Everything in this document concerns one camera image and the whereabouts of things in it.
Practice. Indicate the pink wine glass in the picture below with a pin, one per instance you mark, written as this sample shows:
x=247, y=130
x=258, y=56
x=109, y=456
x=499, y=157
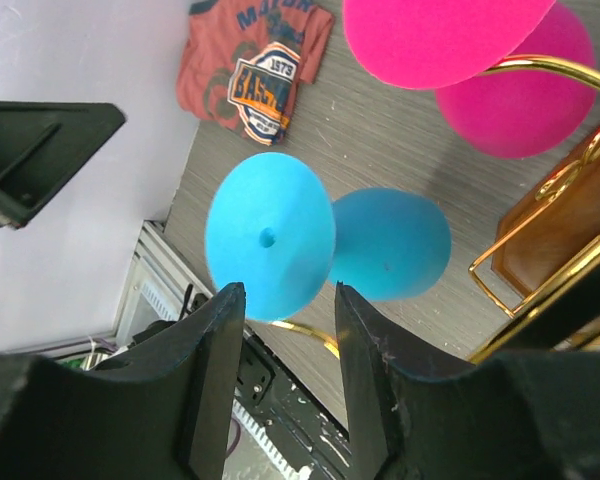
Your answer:
x=447, y=47

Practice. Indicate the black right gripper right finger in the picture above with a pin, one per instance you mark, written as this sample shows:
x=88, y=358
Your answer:
x=415, y=411

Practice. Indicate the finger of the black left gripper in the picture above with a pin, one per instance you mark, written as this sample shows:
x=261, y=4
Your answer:
x=42, y=147

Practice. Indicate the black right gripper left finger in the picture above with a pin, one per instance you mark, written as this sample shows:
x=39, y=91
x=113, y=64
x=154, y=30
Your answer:
x=160, y=410

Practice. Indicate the colourful packet under left gripper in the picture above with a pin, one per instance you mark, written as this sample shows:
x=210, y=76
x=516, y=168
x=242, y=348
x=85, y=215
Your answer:
x=243, y=62

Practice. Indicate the gold wire glass rack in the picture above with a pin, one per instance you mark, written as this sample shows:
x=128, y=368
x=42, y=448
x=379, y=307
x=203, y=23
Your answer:
x=545, y=247

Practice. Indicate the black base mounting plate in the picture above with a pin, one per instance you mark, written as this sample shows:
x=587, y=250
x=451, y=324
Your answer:
x=296, y=429

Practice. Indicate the blue wine glass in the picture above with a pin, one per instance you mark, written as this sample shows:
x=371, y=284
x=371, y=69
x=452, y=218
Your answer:
x=273, y=227

